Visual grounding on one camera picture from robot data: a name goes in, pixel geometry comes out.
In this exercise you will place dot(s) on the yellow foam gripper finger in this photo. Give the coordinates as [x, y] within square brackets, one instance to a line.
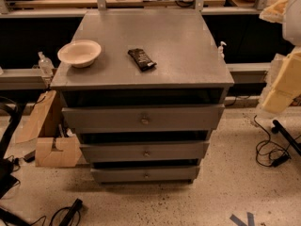
[286, 86]
[275, 12]

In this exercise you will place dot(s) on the grey top drawer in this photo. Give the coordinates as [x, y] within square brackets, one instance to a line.
[117, 119]

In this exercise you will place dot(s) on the grey drawer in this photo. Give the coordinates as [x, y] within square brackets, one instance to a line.
[117, 119]
[144, 174]
[125, 152]

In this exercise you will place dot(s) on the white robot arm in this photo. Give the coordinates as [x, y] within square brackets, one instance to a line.
[291, 26]

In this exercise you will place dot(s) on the grey bottom drawer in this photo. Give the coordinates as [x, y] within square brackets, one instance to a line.
[144, 174]

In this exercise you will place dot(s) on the grey drawer cabinet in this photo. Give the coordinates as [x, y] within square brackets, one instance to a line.
[189, 71]

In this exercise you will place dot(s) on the grey middle drawer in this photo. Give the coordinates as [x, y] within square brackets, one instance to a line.
[125, 152]

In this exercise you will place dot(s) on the black bar right floor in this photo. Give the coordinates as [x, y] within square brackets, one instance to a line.
[278, 128]

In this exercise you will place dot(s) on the white pump bottle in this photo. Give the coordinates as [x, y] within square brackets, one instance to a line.
[220, 48]

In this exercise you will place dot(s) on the black snack bar wrapper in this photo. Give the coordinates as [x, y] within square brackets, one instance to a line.
[141, 59]

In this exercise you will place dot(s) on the white paper bowl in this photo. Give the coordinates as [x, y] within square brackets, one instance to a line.
[79, 53]

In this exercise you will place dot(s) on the clear bottle left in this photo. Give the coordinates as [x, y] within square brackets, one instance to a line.
[46, 64]

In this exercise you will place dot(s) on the black stand bottom left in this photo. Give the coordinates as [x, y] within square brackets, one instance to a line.
[67, 216]

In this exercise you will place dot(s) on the cardboard box left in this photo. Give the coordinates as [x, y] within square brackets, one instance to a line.
[52, 150]

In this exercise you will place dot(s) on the black chair left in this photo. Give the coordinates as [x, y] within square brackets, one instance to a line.
[6, 167]

